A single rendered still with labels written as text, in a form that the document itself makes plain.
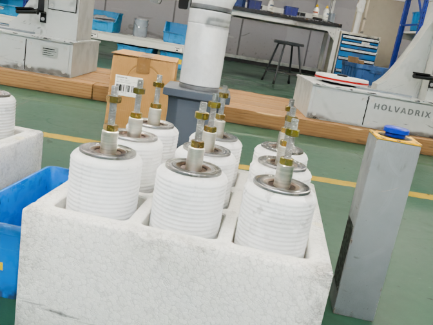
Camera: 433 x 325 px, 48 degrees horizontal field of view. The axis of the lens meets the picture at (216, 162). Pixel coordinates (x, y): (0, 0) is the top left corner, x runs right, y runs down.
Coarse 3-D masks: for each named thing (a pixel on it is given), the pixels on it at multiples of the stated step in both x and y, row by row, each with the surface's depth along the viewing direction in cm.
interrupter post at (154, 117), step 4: (152, 108) 87; (152, 112) 88; (156, 112) 87; (160, 112) 88; (148, 116) 88; (152, 116) 88; (156, 116) 88; (148, 120) 88; (152, 120) 88; (156, 120) 88; (152, 124) 88; (156, 124) 88
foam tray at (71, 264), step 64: (64, 192) 69; (64, 256) 62; (128, 256) 61; (192, 256) 60; (256, 256) 59; (320, 256) 62; (64, 320) 64; (128, 320) 63; (192, 320) 62; (256, 320) 61; (320, 320) 59
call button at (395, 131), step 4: (384, 128) 79; (388, 128) 78; (392, 128) 78; (396, 128) 78; (400, 128) 78; (404, 128) 79; (388, 132) 79; (392, 132) 78; (396, 132) 78; (400, 132) 77; (404, 132) 78; (408, 132) 78; (392, 136) 78; (396, 136) 78; (400, 136) 78; (404, 136) 78
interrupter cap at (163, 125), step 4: (144, 120) 90; (160, 120) 92; (144, 124) 86; (148, 124) 87; (160, 124) 90; (164, 124) 90; (168, 124) 90; (172, 124) 90; (152, 128) 85; (156, 128) 86; (160, 128) 86; (164, 128) 86; (168, 128) 87; (172, 128) 88
